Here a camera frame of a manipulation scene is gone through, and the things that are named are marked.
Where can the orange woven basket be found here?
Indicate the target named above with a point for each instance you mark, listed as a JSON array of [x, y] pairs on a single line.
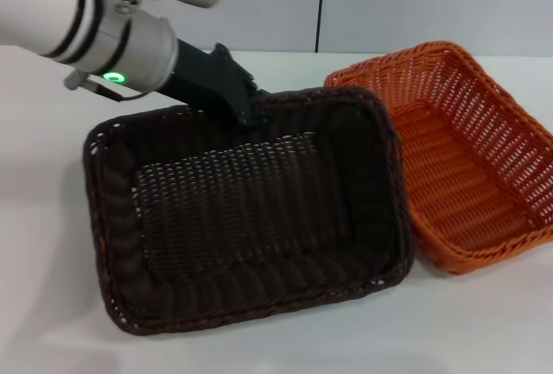
[[458, 184]]

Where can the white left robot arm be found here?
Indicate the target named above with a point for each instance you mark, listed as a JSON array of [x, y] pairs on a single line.
[[86, 24]]

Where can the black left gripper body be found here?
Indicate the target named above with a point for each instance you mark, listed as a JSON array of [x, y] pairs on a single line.
[[207, 80]]

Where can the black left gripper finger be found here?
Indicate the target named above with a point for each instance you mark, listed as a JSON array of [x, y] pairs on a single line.
[[262, 92], [252, 125]]

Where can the dark brown woven basket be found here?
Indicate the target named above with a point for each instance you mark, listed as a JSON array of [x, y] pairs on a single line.
[[242, 201]]

